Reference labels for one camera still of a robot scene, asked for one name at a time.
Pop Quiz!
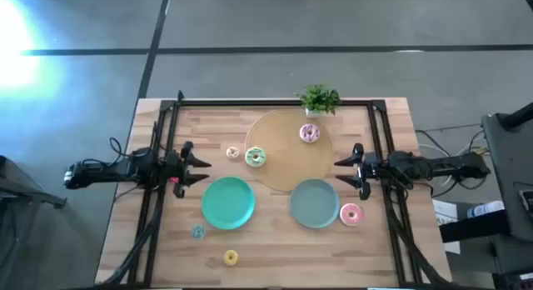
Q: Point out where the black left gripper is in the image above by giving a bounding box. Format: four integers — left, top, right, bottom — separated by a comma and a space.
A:
165, 141, 212, 198

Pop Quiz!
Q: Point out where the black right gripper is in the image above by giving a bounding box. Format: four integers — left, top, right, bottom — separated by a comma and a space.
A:
333, 142, 380, 201

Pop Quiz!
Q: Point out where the large pink iced donut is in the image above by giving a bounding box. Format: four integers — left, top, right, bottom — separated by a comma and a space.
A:
339, 202, 366, 228

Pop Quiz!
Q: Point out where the large mint green donut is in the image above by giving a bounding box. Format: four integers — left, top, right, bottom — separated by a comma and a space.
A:
244, 146, 267, 168

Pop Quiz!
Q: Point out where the pink and white donut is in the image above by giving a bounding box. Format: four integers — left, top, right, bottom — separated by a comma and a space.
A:
299, 122, 321, 144

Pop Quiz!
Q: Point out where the teal green plate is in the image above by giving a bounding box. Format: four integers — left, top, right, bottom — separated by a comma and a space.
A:
201, 176, 257, 231

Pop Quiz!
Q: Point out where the grey-blue plate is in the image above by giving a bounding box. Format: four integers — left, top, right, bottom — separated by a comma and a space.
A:
289, 178, 341, 229

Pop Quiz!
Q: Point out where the round woven placemat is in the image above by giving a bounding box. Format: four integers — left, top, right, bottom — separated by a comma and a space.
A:
244, 109, 334, 193

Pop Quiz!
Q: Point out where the potted green plant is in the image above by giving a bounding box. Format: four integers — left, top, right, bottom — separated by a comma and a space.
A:
294, 82, 341, 118

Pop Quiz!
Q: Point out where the white paper sheet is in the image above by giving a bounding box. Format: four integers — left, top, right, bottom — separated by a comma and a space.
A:
431, 199, 461, 254

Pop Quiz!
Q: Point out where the black furniture bar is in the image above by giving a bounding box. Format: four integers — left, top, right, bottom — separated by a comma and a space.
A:
439, 209, 511, 243

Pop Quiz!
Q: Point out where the white bottle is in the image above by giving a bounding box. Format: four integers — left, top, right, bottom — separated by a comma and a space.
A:
466, 200, 506, 219

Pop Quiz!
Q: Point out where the dark grey furniture panel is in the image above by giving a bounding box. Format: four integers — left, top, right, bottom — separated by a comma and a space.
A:
481, 102, 533, 243

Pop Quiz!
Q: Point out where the black phone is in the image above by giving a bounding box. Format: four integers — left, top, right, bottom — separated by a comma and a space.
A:
518, 188, 533, 212

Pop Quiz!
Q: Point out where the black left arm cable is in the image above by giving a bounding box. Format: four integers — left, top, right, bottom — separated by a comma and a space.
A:
108, 122, 167, 166

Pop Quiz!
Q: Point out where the black aluminium frame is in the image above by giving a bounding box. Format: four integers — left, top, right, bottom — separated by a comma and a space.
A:
95, 89, 451, 288

